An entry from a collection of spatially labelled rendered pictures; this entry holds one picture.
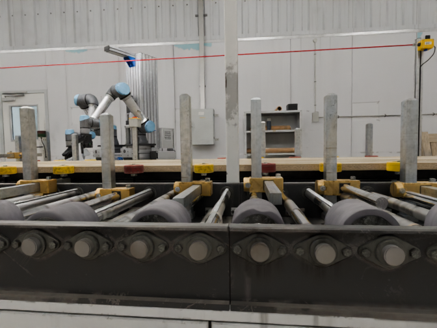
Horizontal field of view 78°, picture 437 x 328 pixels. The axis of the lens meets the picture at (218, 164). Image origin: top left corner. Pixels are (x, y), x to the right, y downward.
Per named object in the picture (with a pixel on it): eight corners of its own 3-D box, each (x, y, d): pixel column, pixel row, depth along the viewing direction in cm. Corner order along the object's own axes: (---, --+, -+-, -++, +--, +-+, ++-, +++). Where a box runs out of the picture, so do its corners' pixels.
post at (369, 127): (365, 189, 198) (365, 123, 195) (369, 189, 197) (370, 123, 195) (367, 190, 194) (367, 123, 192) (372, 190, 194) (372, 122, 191)
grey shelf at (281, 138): (244, 204, 476) (243, 114, 468) (296, 204, 468) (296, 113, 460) (244, 209, 431) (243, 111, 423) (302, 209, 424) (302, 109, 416)
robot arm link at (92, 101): (103, 96, 282) (96, 141, 269) (93, 97, 283) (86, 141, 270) (97, 91, 271) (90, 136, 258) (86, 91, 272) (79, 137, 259)
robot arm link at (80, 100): (106, 138, 309) (84, 98, 268) (94, 138, 311) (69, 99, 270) (110, 131, 317) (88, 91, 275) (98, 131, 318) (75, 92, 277)
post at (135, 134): (135, 183, 217) (133, 127, 215) (141, 183, 217) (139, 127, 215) (132, 184, 213) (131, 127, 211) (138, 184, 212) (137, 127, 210)
